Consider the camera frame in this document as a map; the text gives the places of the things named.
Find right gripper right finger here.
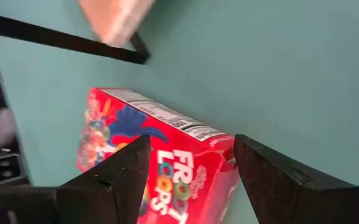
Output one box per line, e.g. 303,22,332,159
233,133,359,224

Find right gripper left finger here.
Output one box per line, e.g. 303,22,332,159
0,134,151,224

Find red Froot Loops cereal box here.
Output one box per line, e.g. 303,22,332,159
75,86,240,224

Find wooden shelf black metal frame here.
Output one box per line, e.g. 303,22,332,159
0,0,157,65

